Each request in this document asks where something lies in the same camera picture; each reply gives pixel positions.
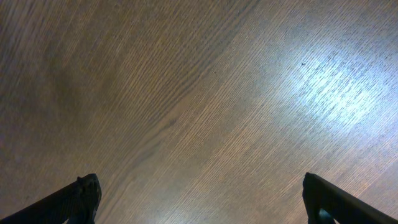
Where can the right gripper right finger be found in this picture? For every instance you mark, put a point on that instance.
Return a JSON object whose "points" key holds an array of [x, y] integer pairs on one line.
{"points": [[327, 203]]}

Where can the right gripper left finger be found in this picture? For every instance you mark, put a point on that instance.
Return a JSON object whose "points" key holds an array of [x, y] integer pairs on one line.
{"points": [[78, 202]]}

